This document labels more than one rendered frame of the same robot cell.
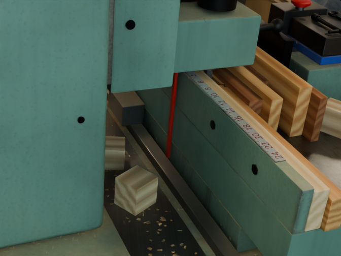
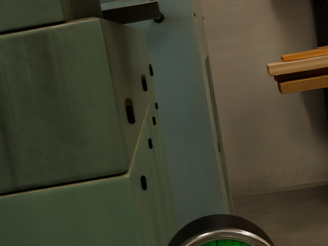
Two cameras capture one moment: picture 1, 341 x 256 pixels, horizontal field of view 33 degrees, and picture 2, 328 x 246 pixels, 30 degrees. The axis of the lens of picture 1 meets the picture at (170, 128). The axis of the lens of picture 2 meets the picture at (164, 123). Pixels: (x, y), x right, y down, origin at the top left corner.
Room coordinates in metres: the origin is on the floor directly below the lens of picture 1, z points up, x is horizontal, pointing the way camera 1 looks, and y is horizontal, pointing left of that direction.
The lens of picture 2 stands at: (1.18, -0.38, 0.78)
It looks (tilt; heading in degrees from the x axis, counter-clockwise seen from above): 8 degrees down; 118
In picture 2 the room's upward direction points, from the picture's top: 10 degrees counter-clockwise
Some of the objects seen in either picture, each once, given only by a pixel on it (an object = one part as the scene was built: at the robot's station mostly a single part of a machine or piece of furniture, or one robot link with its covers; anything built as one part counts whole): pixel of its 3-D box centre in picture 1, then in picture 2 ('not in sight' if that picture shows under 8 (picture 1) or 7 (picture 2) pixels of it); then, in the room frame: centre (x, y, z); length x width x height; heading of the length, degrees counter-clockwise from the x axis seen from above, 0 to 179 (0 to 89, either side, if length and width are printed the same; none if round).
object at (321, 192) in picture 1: (189, 82); not in sight; (0.73, -0.02, 0.93); 0.60 x 0.02 x 0.05; 26
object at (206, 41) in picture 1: (198, 40); not in sight; (0.72, -0.03, 0.99); 0.14 x 0.07 x 0.09; 116
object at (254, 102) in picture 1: (219, 85); not in sight; (0.74, -0.06, 0.92); 0.19 x 0.02 x 0.05; 26
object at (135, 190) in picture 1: (136, 190); not in sight; (0.61, 0.04, 0.82); 0.04 x 0.04 x 0.04; 54
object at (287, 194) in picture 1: (177, 82); not in sight; (0.73, 0.00, 0.93); 0.60 x 0.02 x 0.06; 26
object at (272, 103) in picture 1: (235, 84); not in sight; (0.74, -0.08, 0.93); 0.20 x 0.02 x 0.06; 26
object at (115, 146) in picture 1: (111, 153); not in sight; (0.70, 0.08, 0.82); 0.04 x 0.04 x 0.03; 6
